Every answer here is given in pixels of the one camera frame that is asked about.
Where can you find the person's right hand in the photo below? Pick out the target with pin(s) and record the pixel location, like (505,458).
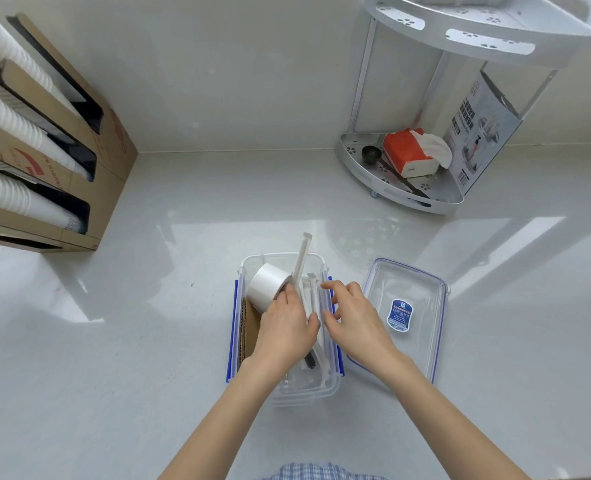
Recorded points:
(360,327)

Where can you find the person's left hand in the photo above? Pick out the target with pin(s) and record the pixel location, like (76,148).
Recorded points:
(283,334)

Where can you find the person's right thumb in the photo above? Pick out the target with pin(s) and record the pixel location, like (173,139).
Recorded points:
(331,324)

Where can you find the person's right middle finger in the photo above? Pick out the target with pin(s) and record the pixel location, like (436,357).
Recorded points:
(338,298)

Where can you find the person's left thumb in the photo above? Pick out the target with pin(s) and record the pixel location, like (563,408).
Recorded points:
(314,326)

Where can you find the white tape roll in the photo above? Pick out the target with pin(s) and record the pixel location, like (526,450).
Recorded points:
(264,285)

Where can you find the person's right forearm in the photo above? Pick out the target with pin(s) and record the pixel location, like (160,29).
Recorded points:
(450,419)

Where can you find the person's left forearm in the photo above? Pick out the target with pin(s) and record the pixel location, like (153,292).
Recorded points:
(225,419)

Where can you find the white plastic clip strip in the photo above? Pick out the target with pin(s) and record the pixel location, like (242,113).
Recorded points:
(309,295)

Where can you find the black pen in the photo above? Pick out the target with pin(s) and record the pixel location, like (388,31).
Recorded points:
(309,362)

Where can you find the long white plastic strip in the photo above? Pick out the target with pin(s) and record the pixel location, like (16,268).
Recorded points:
(303,255)

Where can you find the brown corrugated cardboard piece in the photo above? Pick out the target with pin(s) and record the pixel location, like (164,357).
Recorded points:
(249,330)

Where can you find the clear plastic storage box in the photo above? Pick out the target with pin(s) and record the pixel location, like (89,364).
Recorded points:
(300,393)

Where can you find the clear lid with blue label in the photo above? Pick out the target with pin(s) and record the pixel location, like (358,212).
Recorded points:
(418,339)

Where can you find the blue plaid shirt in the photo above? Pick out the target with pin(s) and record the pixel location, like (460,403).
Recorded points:
(325,472)

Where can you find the orange tissue pack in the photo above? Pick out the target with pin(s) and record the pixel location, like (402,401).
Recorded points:
(405,150)

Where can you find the grey printed product box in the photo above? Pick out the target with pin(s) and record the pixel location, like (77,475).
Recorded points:
(480,130)

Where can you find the brown cardboard cup dispenser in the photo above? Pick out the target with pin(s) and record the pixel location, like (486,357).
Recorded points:
(116,144)

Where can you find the white metal corner shelf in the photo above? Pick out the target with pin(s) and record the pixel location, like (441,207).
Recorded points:
(475,35)

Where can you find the stack of white paper cups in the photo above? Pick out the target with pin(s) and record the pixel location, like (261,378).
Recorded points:
(5,44)
(15,125)
(20,199)

